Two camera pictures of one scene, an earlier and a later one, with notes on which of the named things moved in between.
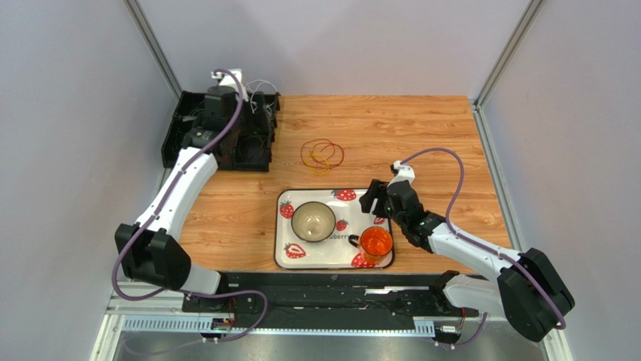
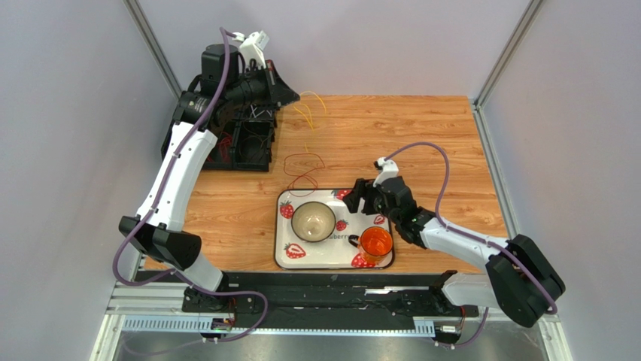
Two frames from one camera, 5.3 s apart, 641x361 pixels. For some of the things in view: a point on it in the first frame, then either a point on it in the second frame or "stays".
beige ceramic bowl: (313, 222) stays
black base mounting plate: (326, 301) stays
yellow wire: (311, 154) to (309, 113)
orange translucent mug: (374, 243) stays
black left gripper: (247, 113) to (277, 93)
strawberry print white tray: (351, 218) stays
